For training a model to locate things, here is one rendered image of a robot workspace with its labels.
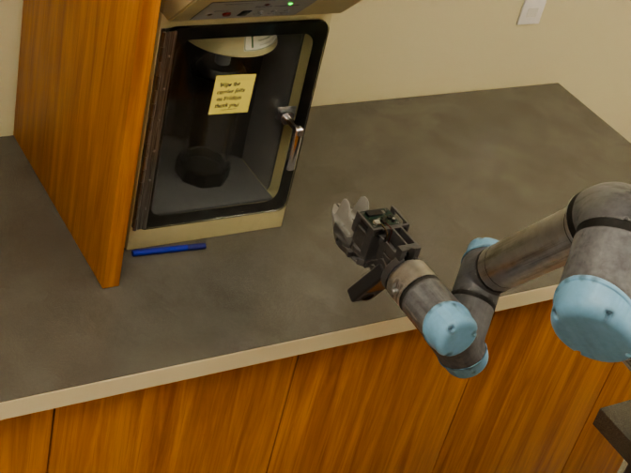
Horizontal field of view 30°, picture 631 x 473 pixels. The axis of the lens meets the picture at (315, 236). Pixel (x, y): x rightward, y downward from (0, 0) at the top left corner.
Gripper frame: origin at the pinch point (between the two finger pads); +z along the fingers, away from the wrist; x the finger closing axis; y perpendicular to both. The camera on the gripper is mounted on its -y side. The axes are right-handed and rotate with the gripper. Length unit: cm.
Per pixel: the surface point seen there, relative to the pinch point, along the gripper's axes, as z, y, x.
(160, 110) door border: 21.5, 9.5, 24.9
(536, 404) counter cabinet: -4, -60, -66
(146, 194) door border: 21.5, -7.6, 25.1
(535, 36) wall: 66, -8, -99
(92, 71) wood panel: 28.2, 13.6, 34.6
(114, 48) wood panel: 21.2, 21.8, 34.6
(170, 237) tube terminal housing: 22.6, -19.2, 18.1
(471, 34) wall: 66, -6, -78
